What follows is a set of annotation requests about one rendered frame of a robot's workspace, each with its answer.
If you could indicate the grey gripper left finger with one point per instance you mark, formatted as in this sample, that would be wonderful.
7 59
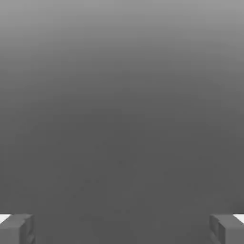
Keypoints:
15 229

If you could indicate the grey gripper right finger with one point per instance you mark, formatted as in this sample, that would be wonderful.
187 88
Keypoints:
228 230

